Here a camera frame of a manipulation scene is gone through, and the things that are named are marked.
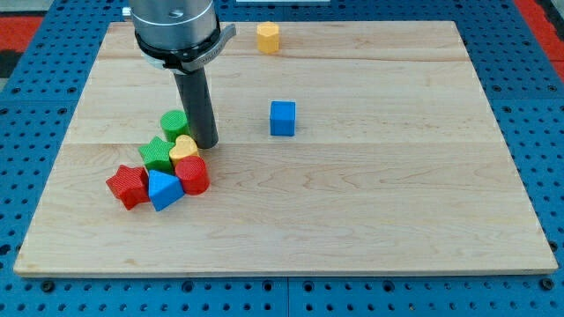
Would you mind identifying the red cylinder block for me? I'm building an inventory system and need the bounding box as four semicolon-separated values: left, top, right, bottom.
175;156;211;195

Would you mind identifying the yellow hexagon block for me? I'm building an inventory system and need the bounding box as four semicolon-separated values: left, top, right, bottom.
256;21;280;54

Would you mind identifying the green cylinder block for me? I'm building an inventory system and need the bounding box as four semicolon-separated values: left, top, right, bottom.
160;110;189;142

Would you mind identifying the light wooden board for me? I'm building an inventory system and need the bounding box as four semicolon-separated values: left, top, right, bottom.
14;21;558;278

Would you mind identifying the green star block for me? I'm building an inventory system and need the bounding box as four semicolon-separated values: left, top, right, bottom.
138;136;174;174

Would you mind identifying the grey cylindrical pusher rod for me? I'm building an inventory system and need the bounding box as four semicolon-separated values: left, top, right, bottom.
174;68;219;149

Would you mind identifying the blue cube block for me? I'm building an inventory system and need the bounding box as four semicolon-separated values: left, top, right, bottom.
270;100;296;136

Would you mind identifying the blue triangle block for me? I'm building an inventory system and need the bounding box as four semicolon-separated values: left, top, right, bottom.
148;170;184;211

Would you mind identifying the red star block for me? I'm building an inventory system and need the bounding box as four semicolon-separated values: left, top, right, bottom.
106;165;150;210

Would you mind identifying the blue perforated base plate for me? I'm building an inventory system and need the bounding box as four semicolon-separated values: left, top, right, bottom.
1;0;563;316

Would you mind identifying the yellow heart block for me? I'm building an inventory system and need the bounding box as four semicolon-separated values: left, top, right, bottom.
169;135;199;166

